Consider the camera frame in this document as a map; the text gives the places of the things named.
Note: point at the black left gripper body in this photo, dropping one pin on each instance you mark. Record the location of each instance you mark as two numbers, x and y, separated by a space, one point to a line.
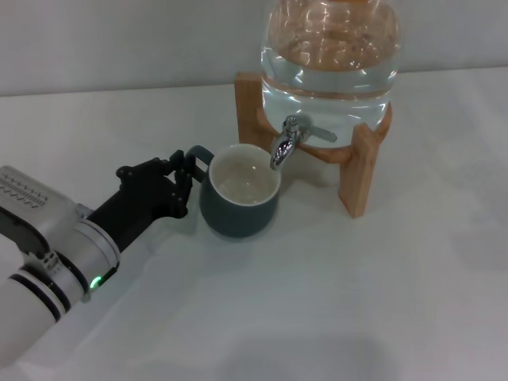
139 198

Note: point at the dark mug with white interior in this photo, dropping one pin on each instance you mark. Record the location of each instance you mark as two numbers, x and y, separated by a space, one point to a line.
238 216

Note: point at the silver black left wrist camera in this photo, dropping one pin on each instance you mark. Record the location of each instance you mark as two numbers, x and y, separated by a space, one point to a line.
28 214

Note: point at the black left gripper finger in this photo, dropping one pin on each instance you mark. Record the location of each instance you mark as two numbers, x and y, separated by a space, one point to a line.
182 194
178 160

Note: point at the wooden dispenser stand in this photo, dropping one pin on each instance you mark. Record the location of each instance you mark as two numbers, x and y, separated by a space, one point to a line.
359 178

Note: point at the chrome faucet with lever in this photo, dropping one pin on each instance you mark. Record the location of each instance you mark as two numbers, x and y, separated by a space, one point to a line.
283 148

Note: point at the clear glass water dispenser jar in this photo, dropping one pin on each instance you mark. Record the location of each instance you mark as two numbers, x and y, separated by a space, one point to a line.
329 79

